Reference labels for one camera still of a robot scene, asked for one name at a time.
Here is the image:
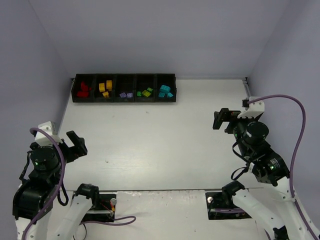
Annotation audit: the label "teal small lego brick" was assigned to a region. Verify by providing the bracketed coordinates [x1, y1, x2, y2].
[167, 92, 174, 98]

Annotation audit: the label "small orange lego brick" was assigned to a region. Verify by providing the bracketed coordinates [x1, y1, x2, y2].
[102, 91, 110, 99]

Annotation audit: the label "teal flower lego block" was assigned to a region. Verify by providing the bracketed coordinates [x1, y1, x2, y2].
[159, 85, 171, 94]

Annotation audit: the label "yellow long lego brick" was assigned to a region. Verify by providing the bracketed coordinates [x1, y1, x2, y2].
[98, 82, 106, 93]

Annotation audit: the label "orange butterfly lego block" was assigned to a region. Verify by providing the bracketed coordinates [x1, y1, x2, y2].
[105, 80, 113, 91]

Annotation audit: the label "lilac and lime lego stack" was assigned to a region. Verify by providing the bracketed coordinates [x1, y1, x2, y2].
[141, 90, 152, 98]

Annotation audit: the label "teal lilac green lego stack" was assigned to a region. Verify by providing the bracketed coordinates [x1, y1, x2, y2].
[158, 92, 166, 98]

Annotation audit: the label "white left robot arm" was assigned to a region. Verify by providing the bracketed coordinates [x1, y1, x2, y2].
[12, 127, 100, 240]

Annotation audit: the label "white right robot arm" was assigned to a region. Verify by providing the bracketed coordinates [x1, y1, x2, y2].
[212, 108, 320, 240]

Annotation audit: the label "red legos in bin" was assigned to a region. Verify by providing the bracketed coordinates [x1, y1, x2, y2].
[76, 81, 91, 98]

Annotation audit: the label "black divided bin row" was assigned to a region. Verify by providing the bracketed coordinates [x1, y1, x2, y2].
[71, 73, 177, 103]

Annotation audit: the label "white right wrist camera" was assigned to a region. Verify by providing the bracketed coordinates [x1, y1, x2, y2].
[237, 96, 265, 119]

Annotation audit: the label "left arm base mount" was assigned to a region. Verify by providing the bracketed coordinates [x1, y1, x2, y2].
[81, 191, 117, 223]

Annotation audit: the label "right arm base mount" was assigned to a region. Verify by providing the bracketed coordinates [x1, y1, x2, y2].
[205, 190, 251, 221]

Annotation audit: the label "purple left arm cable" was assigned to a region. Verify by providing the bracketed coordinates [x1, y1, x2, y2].
[21, 127, 137, 240]

